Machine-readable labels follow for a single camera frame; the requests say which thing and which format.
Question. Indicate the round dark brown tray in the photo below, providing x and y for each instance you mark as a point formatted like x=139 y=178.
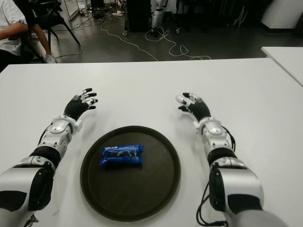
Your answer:
x=130 y=189

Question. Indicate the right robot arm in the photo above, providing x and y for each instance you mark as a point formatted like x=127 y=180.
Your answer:
x=239 y=186

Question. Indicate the seated person white shirt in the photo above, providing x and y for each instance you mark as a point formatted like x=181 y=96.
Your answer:
x=9 y=28

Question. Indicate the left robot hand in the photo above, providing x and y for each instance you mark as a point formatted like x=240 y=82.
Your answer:
x=75 y=107

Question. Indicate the black chair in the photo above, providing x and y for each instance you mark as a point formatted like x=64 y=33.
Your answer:
x=50 y=21

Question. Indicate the blue Oreo cookie packet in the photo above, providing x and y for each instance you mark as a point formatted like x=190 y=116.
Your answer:
x=122 y=156

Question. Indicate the white curved panel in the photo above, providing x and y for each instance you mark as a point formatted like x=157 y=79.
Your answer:
x=284 y=13

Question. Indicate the grey metal stand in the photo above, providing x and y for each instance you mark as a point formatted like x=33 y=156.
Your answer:
x=241 y=17

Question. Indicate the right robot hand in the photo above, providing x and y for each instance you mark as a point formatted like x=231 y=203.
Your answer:
x=200 y=108

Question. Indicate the small white side table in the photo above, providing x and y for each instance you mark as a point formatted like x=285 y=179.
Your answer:
x=287 y=61

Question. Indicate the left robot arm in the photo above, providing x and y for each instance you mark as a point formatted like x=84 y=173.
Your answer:
x=21 y=182

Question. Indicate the silver humanoid robot leg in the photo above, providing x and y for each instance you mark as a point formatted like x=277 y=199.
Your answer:
x=156 y=16

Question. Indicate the black wheeled cabinet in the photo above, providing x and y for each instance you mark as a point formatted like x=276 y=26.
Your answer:
x=139 y=16

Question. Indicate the white board frame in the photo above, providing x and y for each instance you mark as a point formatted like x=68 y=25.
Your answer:
x=72 y=8

